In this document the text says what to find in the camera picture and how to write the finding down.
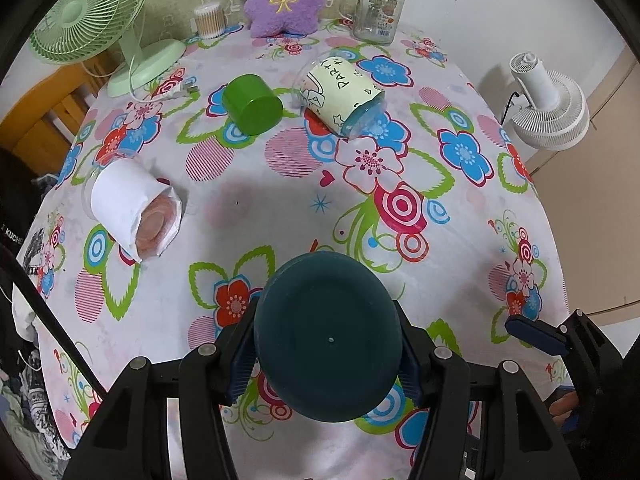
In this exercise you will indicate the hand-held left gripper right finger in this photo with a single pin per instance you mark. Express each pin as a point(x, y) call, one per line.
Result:
point(408, 360)

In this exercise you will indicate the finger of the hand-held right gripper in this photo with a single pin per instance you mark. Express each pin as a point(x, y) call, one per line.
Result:
point(535, 334)

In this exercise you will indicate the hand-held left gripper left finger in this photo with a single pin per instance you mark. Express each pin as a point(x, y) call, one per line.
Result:
point(240, 360)

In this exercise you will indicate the dark teal cup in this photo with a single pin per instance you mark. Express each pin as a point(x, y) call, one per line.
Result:
point(327, 335)

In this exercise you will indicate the clear cup with white sleeve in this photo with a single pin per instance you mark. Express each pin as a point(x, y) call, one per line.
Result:
point(127, 205)

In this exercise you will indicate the green plastic cup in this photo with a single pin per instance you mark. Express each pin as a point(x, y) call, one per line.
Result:
point(252, 105)

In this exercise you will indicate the clear cup with yellow sleeve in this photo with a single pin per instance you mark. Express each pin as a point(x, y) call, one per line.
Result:
point(340, 92)

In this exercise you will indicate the person's right hand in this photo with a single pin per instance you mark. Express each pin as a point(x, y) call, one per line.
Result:
point(564, 404)

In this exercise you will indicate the floral tablecloth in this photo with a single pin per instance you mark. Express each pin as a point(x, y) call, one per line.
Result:
point(280, 195)

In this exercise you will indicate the pile of clothes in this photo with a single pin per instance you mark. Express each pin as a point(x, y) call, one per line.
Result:
point(25, 410)

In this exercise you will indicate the white desk fan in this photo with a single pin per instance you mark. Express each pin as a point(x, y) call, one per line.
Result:
point(550, 110)

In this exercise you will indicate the white power plug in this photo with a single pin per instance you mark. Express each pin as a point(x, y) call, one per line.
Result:
point(179, 91)

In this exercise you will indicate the black bag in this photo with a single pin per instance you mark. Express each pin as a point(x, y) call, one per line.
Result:
point(15, 200)

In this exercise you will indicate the wooden chair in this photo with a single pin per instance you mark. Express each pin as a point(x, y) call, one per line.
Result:
point(35, 125)

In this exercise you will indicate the cotton swab container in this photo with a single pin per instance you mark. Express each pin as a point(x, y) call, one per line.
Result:
point(210, 21)

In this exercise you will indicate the glass jar mug with lid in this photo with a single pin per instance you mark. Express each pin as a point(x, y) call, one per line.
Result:
point(377, 7)

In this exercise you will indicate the green desk fan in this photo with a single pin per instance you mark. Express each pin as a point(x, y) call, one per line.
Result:
point(85, 15)

